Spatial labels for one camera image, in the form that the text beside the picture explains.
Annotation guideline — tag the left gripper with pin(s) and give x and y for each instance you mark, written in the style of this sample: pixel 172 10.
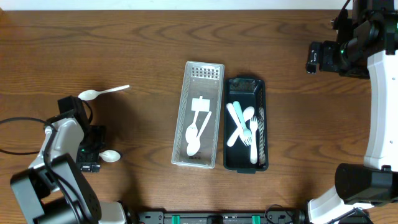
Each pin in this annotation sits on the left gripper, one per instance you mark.
pixel 90 160

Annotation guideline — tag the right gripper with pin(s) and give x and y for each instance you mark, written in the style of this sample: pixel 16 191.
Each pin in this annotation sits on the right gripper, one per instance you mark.
pixel 328 63

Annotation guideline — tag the white plastic spoon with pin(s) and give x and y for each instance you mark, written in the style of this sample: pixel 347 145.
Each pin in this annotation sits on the white plastic spoon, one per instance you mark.
pixel 89 95
pixel 110 156
pixel 192 129
pixel 248 113
pixel 194 146

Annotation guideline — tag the black plastic mesh basket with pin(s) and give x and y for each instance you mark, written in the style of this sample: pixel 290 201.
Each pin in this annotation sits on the black plastic mesh basket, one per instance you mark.
pixel 248 92

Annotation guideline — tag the white plastic fork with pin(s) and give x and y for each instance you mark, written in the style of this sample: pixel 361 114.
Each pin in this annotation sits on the white plastic fork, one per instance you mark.
pixel 246 133
pixel 239 130
pixel 253 151

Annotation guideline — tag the clear plastic mesh basket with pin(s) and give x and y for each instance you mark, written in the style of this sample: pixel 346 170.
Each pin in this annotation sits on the clear plastic mesh basket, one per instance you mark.
pixel 206 80

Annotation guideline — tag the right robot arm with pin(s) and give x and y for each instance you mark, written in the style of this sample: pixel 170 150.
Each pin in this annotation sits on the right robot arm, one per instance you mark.
pixel 365 48

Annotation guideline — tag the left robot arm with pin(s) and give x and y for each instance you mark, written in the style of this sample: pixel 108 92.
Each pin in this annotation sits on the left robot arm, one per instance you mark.
pixel 53 189

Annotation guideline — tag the white label in basket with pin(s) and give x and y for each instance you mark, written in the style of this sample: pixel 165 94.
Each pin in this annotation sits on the white label in basket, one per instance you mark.
pixel 200 104

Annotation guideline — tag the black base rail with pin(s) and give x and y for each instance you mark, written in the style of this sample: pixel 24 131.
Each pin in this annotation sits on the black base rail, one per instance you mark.
pixel 270 216

